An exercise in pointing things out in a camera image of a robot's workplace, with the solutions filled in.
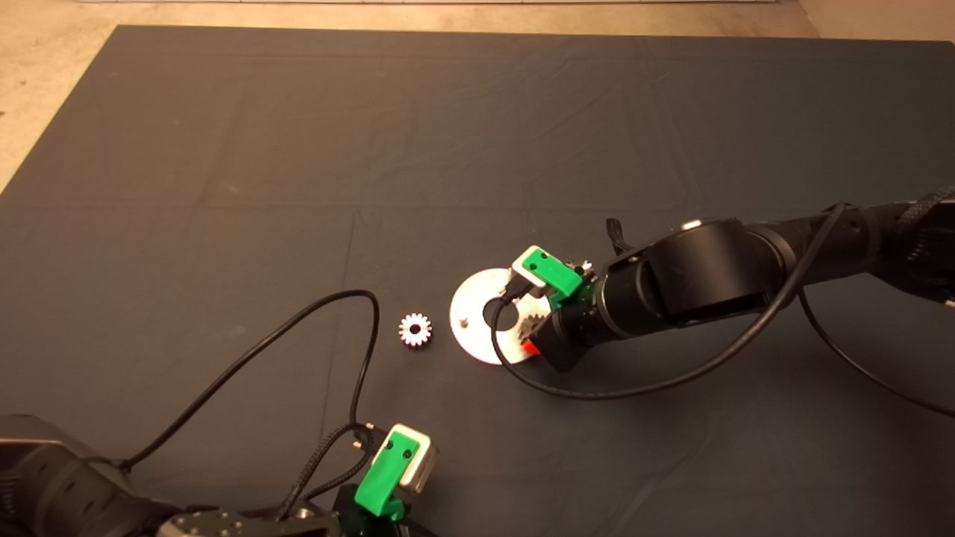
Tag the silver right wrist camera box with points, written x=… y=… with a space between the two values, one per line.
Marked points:
x=524 y=280

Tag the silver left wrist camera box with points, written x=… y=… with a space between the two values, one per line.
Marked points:
x=424 y=462

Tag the bright steel planetary gear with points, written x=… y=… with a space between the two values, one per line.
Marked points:
x=406 y=334

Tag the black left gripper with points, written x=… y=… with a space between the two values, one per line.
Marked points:
x=343 y=514

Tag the dark grey table cloth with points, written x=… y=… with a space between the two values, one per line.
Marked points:
x=477 y=149

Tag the green left camera mount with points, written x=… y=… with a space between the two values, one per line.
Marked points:
x=380 y=477

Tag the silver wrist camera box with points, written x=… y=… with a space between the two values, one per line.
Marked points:
x=524 y=280
x=424 y=462

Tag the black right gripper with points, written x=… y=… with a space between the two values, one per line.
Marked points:
x=574 y=332

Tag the round metal carrier plate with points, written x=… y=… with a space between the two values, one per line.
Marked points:
x=470 y=339

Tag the dark steel planetary gear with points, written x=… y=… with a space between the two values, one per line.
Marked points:
x=584 y=266
x=533 y=328

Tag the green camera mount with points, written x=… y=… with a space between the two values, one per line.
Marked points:
x=380 y=477
x=556 y=274

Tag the green right camera mount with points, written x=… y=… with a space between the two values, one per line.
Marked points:
x=556 y=274

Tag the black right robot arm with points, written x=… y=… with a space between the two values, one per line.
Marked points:
x=709 y=276

